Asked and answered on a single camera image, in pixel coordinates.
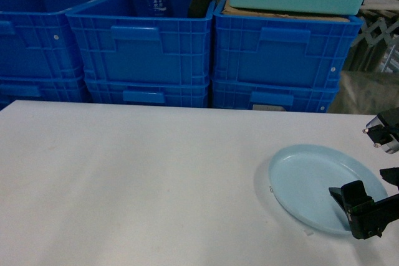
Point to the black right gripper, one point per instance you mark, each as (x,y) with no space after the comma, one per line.
(368,218)

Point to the light blue round plate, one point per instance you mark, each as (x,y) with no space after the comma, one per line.
(301,176)

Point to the upper right blue crate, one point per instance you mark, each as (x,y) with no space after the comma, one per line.
(285,51)

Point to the blue crate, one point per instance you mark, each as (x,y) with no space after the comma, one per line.
(245,96)
(119,43)
(44,89)
(285,51)
(37,41)
(155,94)

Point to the expandable roller conveyor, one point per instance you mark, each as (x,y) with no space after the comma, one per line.
(377,29)

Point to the lower right blue crate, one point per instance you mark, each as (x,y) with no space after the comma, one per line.
(245,96)

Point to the brown cardboard sheet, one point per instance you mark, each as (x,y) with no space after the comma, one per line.
(233,11)

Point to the lower middle blue crate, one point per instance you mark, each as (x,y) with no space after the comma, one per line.
(155,94)

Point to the dark grey flat panel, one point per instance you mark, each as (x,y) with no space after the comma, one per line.
(198,8)

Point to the upper middle blue crate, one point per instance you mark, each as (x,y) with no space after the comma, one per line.
(119,43)

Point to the lower left blue crate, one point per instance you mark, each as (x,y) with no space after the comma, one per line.
(44,89)

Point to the upper left blue crate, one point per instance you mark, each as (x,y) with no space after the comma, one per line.
(37,41)

